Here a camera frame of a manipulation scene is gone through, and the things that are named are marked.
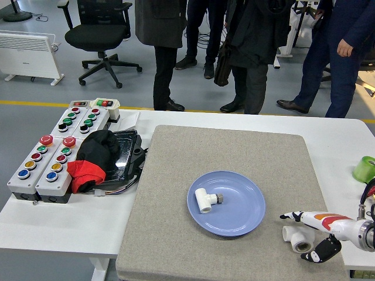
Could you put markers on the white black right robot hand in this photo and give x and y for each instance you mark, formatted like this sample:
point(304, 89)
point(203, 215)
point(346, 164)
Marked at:
point(337, 225)

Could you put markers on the large white pipe tee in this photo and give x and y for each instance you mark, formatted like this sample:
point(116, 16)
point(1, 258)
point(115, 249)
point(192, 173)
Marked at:
point(301, 243)

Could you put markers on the white pipe tee metal nut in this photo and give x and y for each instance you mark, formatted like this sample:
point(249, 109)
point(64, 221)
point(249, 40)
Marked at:
point(203, 202)

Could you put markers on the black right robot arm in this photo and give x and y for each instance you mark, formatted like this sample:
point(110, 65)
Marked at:
point(369, 237)

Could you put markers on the dark shoulder bag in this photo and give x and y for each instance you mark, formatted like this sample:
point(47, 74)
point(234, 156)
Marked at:
point(223, 67)

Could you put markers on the blue round plate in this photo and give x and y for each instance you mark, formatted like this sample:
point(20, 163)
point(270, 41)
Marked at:
point(237, 216)

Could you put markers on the green tape roll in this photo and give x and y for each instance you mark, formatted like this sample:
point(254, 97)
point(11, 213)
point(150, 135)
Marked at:
point(363, 169)

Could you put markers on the person in blue suit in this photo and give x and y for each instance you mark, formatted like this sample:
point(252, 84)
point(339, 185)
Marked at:
point(337, 73)

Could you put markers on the grey-brown table mat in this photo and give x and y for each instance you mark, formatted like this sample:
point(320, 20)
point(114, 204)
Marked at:
point(175, 175)

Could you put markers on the white desk leg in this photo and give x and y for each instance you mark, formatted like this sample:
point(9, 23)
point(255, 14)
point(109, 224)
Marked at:
point(285, 49)

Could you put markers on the person carrying dark bag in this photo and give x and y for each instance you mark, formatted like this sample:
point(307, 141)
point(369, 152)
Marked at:
point(255, 38)

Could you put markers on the black glossy tray device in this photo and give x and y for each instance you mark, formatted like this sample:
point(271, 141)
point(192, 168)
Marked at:
point(126, 152)

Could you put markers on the person in black trousers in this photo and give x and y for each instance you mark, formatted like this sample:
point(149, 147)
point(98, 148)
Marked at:
point(211, 35)

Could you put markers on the person in dark long coat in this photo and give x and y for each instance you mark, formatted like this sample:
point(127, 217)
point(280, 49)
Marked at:
point(164, 73)

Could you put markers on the white paper card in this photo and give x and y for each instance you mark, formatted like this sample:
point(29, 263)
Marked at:
point(130, 120)

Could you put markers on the white table leg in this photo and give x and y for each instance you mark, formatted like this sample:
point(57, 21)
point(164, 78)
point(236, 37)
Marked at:
point(99, 269)

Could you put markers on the black and red cloth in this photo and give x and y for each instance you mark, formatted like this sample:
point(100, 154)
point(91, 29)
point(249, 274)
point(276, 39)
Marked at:
point(93, 155)

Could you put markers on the four-button control box black knob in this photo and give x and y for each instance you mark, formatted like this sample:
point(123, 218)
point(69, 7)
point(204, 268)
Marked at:
point(90, 121)
point(68, 120)

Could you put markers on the five-button control box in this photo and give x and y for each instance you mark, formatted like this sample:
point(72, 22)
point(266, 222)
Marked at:
point(58, 178)
point(32, 172)

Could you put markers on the small metal screw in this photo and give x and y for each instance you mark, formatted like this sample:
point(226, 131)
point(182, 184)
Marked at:
point(35, 202)

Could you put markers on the white panel heater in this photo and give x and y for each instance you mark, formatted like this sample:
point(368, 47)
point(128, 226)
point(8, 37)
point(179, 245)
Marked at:
point(26, 55)

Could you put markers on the black round stand base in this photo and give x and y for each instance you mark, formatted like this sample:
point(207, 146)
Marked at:
point(17, 16)

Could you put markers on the cream red-green switch box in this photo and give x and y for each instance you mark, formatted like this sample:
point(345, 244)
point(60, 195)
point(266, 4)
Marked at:
point(105, 105)

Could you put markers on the small black switch box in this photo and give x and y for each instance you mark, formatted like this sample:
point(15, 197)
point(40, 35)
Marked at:
point(79, 103)

